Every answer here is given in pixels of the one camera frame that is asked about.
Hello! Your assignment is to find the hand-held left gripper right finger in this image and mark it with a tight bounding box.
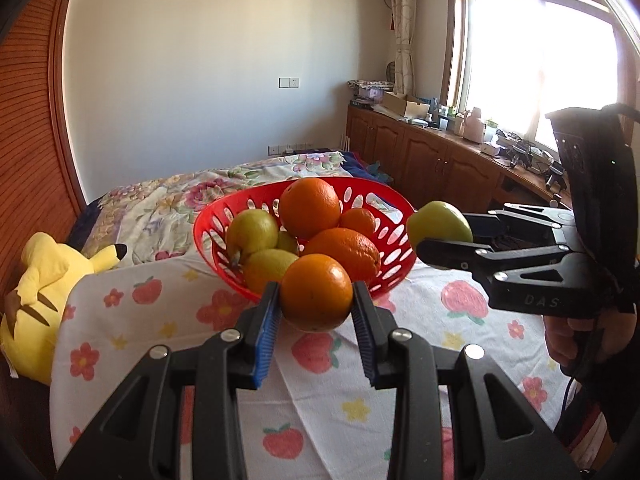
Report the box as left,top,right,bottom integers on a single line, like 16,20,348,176
351,281,581,480

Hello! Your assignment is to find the person's right hand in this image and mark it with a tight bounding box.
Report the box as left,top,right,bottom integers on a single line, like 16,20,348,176
544,314,608,376

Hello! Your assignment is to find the red perforated plastic basket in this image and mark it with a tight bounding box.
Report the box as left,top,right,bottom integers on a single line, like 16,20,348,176
192,176,418,297

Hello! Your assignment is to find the orange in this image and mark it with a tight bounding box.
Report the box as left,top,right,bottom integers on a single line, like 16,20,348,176
278,177,342,239
303,227,382,291
340,207,377,238
279,253,354,332

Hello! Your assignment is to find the white tabletop appliance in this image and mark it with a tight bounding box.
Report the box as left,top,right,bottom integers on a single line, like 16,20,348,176
462,108,486,142

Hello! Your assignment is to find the patterned beige curtain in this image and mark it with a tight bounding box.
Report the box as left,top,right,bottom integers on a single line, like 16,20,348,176
387,0,418,96

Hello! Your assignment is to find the yellow plush toy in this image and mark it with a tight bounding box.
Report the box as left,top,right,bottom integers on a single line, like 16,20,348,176
0,232,128,386

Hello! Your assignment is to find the wall socket strip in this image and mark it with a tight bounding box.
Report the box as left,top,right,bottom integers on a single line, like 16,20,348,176
267,142,313,156

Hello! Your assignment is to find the person's right forearm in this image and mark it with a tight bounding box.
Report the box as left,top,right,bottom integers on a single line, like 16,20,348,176
590,310,640,461

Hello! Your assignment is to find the open cardboard box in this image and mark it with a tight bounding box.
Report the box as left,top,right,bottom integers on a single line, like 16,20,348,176
382,91,431,120

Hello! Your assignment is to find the window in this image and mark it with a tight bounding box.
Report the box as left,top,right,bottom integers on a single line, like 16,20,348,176
445,0,636,156

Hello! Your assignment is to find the fruit print white cloth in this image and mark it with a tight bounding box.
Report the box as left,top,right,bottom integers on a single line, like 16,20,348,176
50,255,576,480

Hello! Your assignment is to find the pile of patterned fabric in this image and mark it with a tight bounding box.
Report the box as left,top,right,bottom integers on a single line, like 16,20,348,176
348,79,396,108

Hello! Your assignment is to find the wooden slatted wardrobe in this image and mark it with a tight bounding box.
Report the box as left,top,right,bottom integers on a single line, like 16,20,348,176
0,0,91,311

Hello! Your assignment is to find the green apple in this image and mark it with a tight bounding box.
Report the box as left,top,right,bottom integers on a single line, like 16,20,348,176
406,201,474,253

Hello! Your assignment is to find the wooden cabinet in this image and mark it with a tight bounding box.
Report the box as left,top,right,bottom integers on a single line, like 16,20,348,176
346,102,576,211

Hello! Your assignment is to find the floral quilt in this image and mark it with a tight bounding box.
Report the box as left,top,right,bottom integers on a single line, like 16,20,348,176
80,149,381,268

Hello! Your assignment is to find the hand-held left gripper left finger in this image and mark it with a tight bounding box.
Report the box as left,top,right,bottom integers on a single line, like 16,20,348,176
55,281,281,480

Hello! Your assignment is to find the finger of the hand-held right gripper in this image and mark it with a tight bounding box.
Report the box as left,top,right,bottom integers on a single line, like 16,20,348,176
462,202,577,243
416,238,587,287

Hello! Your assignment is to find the black cable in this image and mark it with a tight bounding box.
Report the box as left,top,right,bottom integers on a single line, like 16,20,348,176
552,375,581,441

